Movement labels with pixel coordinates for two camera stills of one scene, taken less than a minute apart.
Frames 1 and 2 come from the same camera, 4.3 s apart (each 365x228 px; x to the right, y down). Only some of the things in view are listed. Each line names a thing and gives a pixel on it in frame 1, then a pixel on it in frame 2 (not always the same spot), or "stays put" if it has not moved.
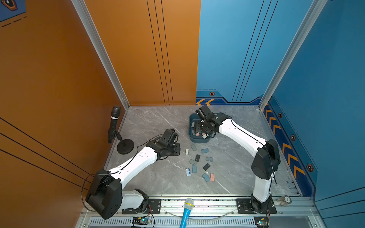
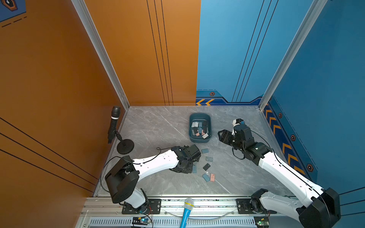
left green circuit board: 141,221 stays put
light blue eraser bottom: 206,177 stays put
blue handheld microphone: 188,205 stays put
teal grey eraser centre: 209,158 stays put
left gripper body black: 174,150 -> 187,169
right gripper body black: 202,127 -> 230,139
